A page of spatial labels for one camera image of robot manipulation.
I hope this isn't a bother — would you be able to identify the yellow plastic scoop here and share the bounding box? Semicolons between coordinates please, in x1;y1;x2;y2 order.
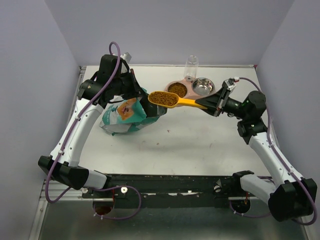
148;91;207;110

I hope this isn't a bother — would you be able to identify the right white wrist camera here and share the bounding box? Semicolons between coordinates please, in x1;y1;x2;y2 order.
222;76;240;93

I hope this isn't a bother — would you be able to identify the pink double pet bowl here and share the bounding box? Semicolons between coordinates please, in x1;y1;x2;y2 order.
164;77;216;100

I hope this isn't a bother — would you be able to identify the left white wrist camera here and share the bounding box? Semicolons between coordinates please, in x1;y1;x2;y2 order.
120;52;132;74

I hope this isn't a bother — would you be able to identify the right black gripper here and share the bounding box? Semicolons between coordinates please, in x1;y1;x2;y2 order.
195;85;249;120

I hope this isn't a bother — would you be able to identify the clear water bottle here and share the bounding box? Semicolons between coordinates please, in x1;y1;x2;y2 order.
184;55;199;82

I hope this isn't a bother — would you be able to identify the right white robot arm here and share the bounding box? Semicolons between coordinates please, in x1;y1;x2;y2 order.
195;88;318;226

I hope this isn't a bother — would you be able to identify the teal dog food bag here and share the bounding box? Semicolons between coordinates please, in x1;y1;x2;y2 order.
99;90;168;136

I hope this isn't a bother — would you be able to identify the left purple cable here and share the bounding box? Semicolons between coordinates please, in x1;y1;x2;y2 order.
44;41;142;221

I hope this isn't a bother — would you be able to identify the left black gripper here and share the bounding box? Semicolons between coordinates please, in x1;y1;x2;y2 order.
112;68;147;100

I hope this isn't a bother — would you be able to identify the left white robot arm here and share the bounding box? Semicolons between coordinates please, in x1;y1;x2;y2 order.
38;54;143;198

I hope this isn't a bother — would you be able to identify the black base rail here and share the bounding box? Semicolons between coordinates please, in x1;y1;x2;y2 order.
82;174;256;213

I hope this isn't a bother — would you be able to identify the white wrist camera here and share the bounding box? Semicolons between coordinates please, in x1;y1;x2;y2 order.
222;76;240;93
120;52;132;74

